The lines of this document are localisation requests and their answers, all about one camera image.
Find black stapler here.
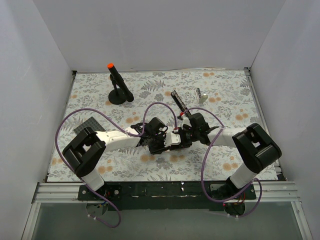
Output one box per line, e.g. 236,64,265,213
170,90,191,117

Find beige stapler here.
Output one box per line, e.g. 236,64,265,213
195,88,208,104

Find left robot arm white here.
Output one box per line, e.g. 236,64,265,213
62,117,168,200

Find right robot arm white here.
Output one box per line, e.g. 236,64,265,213
178,111,282,200

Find black microphone on stand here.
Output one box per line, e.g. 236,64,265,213
107,63,134,105

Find floral patterned table mat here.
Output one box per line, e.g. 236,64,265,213
58,70,261,182

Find grey perforated plate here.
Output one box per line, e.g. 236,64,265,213
73,116,106,134

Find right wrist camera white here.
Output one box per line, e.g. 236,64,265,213
177,112,192,129

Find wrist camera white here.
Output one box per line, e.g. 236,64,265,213
177,112,192,129
164,128,181,147

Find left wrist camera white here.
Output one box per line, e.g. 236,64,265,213
164,128,181,147

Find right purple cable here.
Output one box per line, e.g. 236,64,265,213
183,107,263,218

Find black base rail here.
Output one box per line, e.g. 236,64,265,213
77,181,257,213

